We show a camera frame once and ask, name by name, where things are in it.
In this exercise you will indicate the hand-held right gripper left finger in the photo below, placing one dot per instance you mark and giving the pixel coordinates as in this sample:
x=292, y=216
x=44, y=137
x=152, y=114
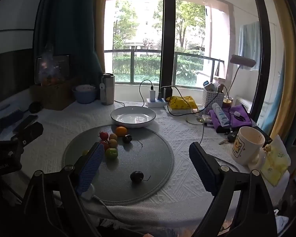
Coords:
x=90, y=167

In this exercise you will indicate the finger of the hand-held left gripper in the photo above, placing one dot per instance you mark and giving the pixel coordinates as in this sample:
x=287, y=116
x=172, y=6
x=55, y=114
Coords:
x=27, y=123
x=30, y=131

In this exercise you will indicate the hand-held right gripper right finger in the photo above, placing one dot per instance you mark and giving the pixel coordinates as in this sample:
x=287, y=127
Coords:
x=203, y=167

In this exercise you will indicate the green plum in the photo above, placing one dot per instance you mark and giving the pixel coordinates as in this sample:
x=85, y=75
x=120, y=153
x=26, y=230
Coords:
x=111, y=153

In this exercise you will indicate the red cherry tomato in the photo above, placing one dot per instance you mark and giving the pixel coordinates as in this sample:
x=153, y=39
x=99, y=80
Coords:
x=105, y=145
x=104, y=135

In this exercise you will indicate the brown longan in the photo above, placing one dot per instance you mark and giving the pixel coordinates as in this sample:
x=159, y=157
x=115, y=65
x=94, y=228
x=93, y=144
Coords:
x=113, y=137

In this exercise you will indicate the dark cherry with long stem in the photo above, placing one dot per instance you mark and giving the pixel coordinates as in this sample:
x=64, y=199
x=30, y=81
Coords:
x=136, y=176

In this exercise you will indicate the white plate with dark rim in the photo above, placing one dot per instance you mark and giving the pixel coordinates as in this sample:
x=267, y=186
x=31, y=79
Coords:
x=128, y=123

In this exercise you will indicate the black round object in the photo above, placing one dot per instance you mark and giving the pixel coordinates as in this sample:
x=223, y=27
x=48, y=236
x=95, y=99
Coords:
x=35, y=106

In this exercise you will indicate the brown kiwi fruit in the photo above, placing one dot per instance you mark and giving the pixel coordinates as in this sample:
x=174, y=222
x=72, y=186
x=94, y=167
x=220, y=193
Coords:
x=113, y=143

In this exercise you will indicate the brown box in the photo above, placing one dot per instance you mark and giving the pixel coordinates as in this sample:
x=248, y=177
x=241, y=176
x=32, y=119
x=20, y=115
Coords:
x=51, y=96

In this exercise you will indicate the bunch of keys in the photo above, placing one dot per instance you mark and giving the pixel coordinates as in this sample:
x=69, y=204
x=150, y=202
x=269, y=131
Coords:
x=229, y=137

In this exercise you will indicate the white mug with bear print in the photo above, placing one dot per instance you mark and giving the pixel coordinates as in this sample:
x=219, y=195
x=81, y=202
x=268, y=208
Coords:
x=246, y=148

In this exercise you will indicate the large orange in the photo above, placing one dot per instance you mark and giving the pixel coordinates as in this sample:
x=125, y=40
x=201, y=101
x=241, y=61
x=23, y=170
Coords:
x=120, y=130

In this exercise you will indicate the grey round placemat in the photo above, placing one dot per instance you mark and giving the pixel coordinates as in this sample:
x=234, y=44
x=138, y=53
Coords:
x=138, y=158

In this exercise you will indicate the white spray bottle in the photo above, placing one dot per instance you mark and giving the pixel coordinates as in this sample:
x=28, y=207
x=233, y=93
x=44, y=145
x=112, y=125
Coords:
x=220, y=114

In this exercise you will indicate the thin dark loose stem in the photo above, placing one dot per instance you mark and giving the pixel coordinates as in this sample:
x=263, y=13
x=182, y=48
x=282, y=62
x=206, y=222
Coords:
x=139, y=142

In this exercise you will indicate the purple cloth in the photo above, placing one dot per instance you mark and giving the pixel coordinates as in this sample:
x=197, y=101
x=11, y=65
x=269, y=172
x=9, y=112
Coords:
x=241, y=122

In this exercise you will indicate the blue bowl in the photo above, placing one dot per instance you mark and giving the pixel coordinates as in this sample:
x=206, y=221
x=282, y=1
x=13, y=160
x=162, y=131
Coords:
x=83, y=95

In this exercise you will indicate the dark tablet screen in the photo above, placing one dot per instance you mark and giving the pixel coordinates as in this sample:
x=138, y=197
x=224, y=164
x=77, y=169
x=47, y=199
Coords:
x=59, y=65

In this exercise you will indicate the yellow plastic bag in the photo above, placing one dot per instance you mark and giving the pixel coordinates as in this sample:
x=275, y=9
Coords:
x=181, y=102

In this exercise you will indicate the brown jar with gold lid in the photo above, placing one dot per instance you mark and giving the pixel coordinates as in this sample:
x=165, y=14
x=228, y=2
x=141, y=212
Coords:
x=228, y=103

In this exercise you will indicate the white perforated basket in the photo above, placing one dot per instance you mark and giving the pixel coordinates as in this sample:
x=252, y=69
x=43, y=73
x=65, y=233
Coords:
x=212, y=98

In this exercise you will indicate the yellow packet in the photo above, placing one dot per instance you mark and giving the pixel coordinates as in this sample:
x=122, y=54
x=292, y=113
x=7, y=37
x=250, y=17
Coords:
x=276, y=164

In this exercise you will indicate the white power strip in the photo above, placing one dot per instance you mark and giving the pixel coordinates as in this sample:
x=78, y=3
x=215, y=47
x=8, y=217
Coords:
x=157, y=103

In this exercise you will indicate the steel thermos mug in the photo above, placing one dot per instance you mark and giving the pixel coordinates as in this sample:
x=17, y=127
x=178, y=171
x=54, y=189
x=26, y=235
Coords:
x=108, y=88

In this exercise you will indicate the black charger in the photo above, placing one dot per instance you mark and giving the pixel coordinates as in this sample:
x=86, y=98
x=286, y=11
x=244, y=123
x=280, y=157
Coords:
x=166, y=93

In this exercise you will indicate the white charger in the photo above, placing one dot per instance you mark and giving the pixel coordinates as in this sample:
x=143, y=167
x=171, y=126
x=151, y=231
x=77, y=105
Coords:
x=152, y=94

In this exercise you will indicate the teal curtain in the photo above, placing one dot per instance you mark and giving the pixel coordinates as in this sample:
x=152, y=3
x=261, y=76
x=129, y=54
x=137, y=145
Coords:
x=69, y=24

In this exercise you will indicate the white desk lamp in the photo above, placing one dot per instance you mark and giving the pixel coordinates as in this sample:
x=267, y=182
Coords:
x=243, y=60

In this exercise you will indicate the balcony railing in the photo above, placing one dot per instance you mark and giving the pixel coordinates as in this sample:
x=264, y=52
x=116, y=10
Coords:
x=138, y=51

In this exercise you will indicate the narrow yellow curtain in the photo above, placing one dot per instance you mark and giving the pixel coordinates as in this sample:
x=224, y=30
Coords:
x=100, y=17

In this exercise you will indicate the wide yellow curtain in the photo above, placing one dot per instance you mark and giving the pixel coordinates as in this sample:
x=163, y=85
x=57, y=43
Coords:
x=286, y=66

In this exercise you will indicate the light blue hanging towel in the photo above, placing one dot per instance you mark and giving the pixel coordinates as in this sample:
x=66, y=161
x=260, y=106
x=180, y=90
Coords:
x=249, y=44

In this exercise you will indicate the black window post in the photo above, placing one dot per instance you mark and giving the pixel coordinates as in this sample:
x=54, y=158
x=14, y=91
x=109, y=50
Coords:
x=168, y=29

